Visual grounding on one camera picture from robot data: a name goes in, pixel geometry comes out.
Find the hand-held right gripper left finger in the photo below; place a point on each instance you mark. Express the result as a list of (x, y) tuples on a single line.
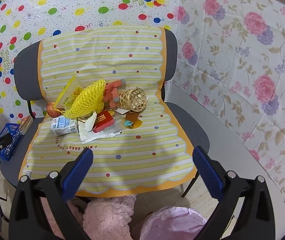
[(78, 172)]

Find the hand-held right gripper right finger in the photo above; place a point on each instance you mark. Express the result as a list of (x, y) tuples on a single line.
[(206, 172)]

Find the bin with pink liner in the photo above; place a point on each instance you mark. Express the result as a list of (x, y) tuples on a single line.
[(172, 225)]

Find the yellow clear snack bag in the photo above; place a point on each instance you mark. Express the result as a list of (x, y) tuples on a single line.
[(67, 92)]

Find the blue plastic basket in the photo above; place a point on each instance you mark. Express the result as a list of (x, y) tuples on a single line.
[(10, 140)]

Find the brown book stack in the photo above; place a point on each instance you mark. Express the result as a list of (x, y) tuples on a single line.
[(26, 125)]

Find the grey chair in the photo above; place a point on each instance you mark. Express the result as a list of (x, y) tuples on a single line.
[(192, 127)]

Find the small white milk carton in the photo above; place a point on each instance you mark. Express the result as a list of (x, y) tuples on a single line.
[(63, 126)]

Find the pink fluffy rug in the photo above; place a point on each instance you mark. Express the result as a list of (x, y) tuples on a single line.
[(51, 217)]

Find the pink plush toy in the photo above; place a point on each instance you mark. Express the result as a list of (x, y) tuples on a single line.
[(105, 220)]

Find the red box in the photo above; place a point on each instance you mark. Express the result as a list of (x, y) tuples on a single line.
[(103, 122)]

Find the red apple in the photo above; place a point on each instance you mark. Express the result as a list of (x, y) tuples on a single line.
[(51, 110)]

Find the yellow foam fruit net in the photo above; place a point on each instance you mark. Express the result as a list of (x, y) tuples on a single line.
[(87, 100)]

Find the white paper card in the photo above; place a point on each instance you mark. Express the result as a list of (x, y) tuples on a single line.
[(120, 111)]

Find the amber plastic wrapper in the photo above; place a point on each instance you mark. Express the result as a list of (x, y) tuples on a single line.
[(135, 117)]

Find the orange plush toy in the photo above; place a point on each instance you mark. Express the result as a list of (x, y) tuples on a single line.
[(110, 91)]

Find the woven bamboo basket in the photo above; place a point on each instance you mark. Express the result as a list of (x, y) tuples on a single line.
[(132, 98)]

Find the yellow striped dotted cloth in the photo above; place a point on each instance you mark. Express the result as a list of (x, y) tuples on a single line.
[(107, 62)]

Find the floral print wall cloth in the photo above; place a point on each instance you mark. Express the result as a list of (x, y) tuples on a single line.
[(245, 67)]

